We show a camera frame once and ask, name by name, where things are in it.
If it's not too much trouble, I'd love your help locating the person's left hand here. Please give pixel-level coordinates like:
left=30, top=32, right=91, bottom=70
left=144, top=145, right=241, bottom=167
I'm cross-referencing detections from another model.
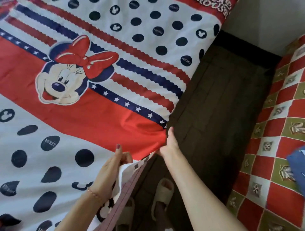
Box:
left=89, top=143, right=134, bottom=198

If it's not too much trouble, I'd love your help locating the person's right hand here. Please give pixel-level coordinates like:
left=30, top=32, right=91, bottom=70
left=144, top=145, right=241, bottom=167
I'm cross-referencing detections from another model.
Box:
left=158, top=126, right=181, bottom=161

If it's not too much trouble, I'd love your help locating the cartoon mouse print bed sheet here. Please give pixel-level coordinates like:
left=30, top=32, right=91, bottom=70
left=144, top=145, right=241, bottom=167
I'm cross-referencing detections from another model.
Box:
left=0, top=0, right=239, bottom=231

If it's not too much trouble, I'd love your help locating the person's left forearm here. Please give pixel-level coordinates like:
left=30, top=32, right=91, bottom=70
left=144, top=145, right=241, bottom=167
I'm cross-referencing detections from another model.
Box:
left=54, top=190, right=106, bottom=231

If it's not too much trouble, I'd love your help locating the person's right forearm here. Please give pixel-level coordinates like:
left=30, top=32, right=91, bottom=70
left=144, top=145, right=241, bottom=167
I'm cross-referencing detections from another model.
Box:
left=165, top=153, right=249, bottom=231

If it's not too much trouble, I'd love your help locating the pink striped cloth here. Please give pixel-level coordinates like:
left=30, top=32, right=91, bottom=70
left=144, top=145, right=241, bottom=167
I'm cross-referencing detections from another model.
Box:
left=92, top=152, right=156, bottom=231

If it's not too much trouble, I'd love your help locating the beige slipper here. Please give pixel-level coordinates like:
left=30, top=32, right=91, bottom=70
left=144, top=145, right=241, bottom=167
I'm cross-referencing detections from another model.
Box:
left=117, top=197, right=136, bottom=230
left=151, top=178, right=175, bottom=215

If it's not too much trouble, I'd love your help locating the dark brown quilted mattress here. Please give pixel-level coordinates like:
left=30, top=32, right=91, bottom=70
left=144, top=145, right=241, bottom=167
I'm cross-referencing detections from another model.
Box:
left=133, top=30, right=283, bottom=231

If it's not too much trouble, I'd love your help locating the red checkered bed sheet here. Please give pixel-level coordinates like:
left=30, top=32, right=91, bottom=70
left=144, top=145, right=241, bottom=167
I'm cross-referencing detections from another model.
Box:
left=226, top=33, right=305, bottom=231

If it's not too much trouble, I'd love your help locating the blue cloth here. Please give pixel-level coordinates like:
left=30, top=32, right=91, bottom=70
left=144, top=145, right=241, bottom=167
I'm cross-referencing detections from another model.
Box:
left=286, top=146, right=305, bottom=192

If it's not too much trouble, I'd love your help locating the thin beaded bracelet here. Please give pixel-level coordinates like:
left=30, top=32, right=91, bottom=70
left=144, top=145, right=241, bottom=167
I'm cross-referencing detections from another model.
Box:
left=87, top=188, right=104, bottom=199

